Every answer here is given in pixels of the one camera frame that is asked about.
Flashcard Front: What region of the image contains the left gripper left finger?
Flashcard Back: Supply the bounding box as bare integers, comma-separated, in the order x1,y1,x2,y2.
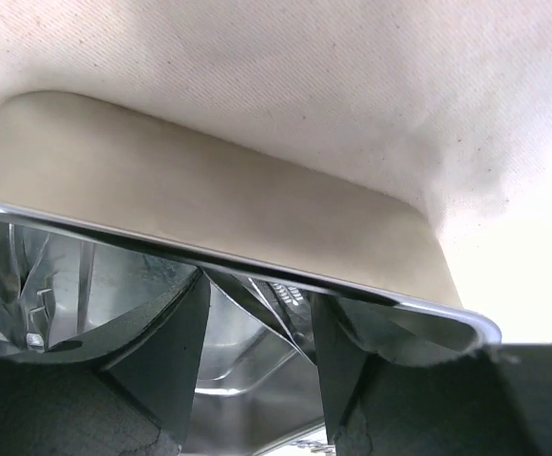
0,274,209,455

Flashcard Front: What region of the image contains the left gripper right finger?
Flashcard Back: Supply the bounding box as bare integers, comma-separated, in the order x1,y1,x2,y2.
311,296,552,455

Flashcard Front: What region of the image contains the steel instrument tray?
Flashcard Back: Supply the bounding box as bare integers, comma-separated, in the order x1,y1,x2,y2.
0,204,502,455

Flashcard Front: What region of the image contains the beige surgical wrap cloth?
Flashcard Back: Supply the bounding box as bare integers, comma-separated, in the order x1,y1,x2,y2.
0,1,552,343

